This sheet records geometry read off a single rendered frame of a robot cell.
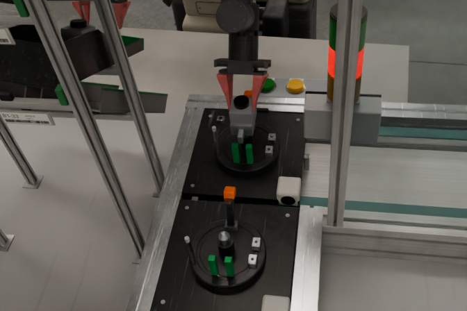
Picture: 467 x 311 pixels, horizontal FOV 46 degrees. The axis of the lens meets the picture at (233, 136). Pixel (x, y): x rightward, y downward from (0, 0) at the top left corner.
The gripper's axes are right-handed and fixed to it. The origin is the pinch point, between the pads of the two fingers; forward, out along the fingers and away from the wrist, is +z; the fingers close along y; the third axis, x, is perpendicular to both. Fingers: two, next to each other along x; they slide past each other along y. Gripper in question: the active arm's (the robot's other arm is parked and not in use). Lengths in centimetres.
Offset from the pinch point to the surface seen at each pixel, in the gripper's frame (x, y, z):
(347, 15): -31.8, 18.7, -17.3
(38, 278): -8, -41, 37
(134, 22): 206, -100, -15
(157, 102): 9.7, -20.5, 1.4
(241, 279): -17.5, 3.6, 27.6
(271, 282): -15.5, 8.6, 28.6
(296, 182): -0.1, 11.2, 14.6
